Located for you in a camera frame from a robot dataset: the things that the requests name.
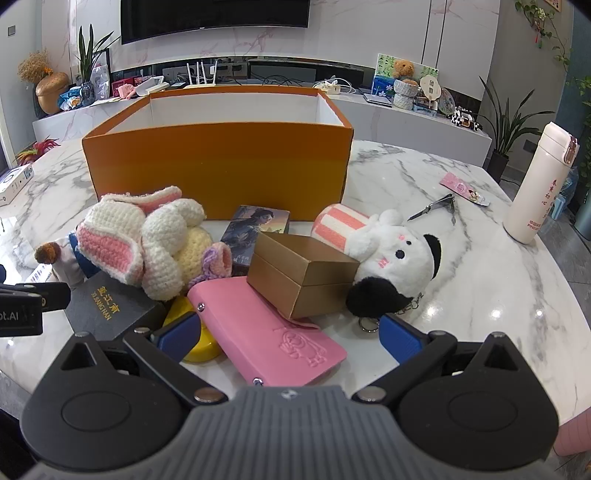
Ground brown doll white blue outfit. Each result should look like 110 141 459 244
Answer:
34 233 100 280

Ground round paper fan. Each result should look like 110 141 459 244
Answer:
416 75 438 101

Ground orange cardboard box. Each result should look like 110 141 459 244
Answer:
82 87 354 221

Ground gold cardboard box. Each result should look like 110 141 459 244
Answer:
247 232 361 320

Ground large blue water bottle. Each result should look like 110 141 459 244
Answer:
551 166 581 204

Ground metal nail clipper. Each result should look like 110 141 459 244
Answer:
406 194 458 226

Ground white oblong case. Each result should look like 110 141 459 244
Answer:
133 76 171 97

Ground white router with antennas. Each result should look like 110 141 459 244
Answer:
186 60 221 88

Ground pink snap wallet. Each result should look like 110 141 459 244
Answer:
187 276 348 387

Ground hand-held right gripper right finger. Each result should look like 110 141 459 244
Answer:
353 313 533 405

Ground green plant in glass vase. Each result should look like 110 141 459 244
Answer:
74 23 122 101

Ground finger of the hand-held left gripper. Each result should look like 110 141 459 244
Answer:
0 281 71 311

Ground hanging vine plant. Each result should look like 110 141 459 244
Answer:
515 0 591 75

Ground decorative plate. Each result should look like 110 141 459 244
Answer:
436 87 459 116

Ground black box gold lettering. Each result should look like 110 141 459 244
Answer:
64 271 167 342

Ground white device with cable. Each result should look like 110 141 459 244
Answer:
313 78 354 95

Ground black television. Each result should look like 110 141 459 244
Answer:
120 0 311 45

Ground white product box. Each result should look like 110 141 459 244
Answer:
0 166 35 207

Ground white plush dog black ears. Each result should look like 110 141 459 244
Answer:
311 202 441 334

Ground black picture frame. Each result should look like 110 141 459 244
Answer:
91 48 112 99

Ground gold vase dried flowers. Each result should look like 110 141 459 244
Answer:
17 50 70 116

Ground cow pattern toy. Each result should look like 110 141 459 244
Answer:
451 106 480 132

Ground white marble tv stand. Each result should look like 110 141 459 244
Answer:
32 78 494 167

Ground dark illustrated card box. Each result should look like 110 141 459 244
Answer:
219 205 291 278

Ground pink printed card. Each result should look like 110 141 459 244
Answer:
438 173 491 206

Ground white thermos bottle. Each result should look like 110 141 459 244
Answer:
502 121 580 245

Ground teddy bear in basket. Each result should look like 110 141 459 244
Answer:
392 78 419 112

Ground blue snack bag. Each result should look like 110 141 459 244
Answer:
58 87 85 110

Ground red feather toy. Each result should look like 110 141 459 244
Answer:
16 136 62 167

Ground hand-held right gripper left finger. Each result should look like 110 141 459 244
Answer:
48 311 228 407

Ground yellow plastic object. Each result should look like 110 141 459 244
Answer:
164 295 222 363

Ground green blue flower painting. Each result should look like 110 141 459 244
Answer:
372 53 438 100

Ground white pink crochet rabbit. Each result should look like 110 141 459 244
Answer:
76 185 206 301

